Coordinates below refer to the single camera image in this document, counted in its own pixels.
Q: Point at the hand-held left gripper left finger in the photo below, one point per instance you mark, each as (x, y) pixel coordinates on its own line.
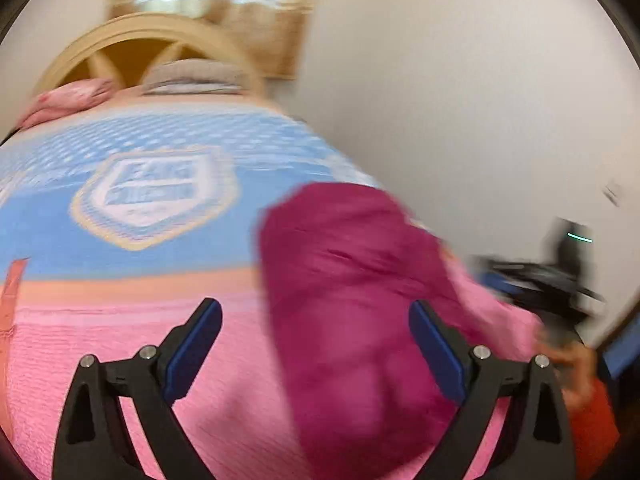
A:
(192, 347)

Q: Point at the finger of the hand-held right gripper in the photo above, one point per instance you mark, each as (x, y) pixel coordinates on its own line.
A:
(502, 287)
(510, 266)

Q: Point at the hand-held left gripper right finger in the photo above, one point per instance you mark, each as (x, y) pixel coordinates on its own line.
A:
(435, 350)

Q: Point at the magenta puffer jacket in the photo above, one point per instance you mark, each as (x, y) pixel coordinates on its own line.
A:
(350, 310)

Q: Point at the person's right hand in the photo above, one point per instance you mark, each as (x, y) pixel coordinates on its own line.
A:
(575, 365)

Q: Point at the blue and pink printed bedspread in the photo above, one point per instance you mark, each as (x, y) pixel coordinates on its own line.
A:
(150, 270)

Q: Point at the striped pillow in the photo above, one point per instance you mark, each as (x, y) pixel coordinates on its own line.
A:
(192, 77)

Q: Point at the cream wooden headboard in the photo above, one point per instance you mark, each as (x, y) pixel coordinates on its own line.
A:
(75, 50)

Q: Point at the cream floral window curtain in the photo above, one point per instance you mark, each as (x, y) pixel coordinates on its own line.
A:
(270, 25)

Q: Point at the white light switch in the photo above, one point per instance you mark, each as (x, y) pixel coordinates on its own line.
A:
(614, 192)

